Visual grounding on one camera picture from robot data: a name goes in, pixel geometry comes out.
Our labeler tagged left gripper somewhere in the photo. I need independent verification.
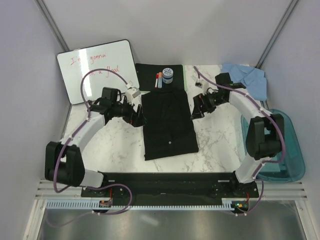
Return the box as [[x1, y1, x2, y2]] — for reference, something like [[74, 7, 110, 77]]
[[112, 96, 148, 128]]

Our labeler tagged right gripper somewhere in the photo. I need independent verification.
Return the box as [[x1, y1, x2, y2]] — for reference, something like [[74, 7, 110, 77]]
[[190, 90, 226, 120]]

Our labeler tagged black long sleeve shirt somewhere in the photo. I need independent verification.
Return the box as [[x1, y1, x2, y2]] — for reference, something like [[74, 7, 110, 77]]
[[141, 89, 199, 161]]

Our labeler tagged blue shirt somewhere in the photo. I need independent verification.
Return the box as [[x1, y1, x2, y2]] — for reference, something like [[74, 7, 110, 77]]
[[221, 63, 267, 102]]

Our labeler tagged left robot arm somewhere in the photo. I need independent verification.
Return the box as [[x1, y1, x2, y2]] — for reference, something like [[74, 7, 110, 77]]
[[44, 87, 146, 197]]

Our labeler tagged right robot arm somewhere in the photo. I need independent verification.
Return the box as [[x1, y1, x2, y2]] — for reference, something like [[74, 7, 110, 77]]
[[191, 72, 286, 197]]

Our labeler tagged black mat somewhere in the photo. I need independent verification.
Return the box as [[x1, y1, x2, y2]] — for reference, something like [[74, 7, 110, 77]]
[[135, 63, 185, 92]]

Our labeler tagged red marker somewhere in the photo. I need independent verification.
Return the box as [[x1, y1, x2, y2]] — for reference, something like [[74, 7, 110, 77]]
[[154, 73, 159, 88]]

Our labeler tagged blue lidded jar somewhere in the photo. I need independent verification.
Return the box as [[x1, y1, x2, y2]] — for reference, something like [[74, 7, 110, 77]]
[[162, 67, 174, 84]]

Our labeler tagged white dry erase board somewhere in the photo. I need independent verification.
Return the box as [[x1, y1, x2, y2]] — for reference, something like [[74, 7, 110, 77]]
[[56, 39, 140, 105]]

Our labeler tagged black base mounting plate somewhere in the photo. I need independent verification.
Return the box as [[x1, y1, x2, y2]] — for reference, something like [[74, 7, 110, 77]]
[[81, 172, 259, 206]]

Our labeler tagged teal transparent plastic bin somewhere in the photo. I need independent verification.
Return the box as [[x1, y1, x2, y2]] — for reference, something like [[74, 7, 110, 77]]
[[235, 109, 306, 183]]

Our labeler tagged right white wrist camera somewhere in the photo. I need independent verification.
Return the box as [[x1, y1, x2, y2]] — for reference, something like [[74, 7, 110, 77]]
[[195, 79, 209, 95]]

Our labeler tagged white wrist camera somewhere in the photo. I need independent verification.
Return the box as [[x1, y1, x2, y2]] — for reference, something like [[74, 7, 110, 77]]
[[124, 87, 141, 105], [195, 79, 209, 95]]

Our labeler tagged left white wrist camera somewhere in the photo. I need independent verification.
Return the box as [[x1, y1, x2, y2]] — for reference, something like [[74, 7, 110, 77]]
[[124, 87, 141, 105]]

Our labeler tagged light blue cable duct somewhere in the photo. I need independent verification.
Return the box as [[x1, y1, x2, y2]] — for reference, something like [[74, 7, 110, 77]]
[[46, 199, 240, 211]]

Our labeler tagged aluminium rail frame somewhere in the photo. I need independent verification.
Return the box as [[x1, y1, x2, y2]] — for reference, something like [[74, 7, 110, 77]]
[[35, 180, 308, 201]]

